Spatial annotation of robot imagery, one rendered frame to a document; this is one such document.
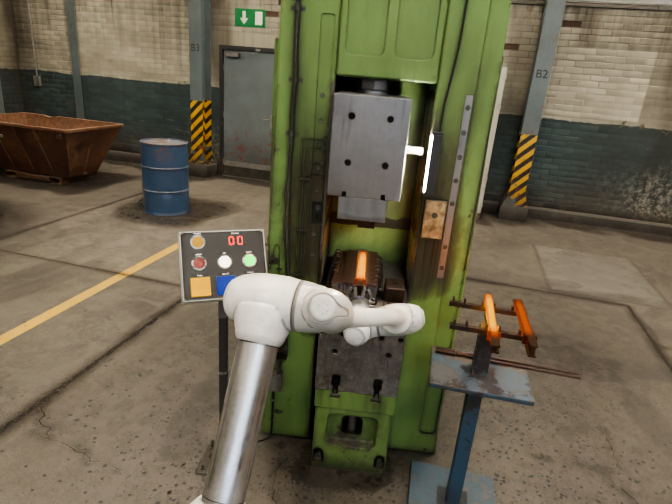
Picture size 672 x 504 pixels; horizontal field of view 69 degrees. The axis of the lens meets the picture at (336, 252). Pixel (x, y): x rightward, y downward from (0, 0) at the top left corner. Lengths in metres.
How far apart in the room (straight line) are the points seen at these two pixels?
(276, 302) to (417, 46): 1.28
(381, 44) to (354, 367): 1.37
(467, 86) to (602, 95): 5.96
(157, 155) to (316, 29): 4.45
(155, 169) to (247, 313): 5.24
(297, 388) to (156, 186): 4.30
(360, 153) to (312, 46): 0.47
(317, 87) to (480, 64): 0.65
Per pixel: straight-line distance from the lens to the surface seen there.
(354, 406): 2.38
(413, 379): 2.53
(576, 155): 8.03
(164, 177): 6.38
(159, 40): 9.42
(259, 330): 1.21
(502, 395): 2.06
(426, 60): 2.10
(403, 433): 2.73
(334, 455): 2.57
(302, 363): 2.51
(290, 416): 2.71
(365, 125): 1.96
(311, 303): 1.15
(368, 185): 1.99
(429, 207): 2.15
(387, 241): 2.56
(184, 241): 2.02
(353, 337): 1.71
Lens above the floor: 1.83
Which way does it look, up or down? 20 degrees down
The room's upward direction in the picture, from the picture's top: 5 degrees clockwise
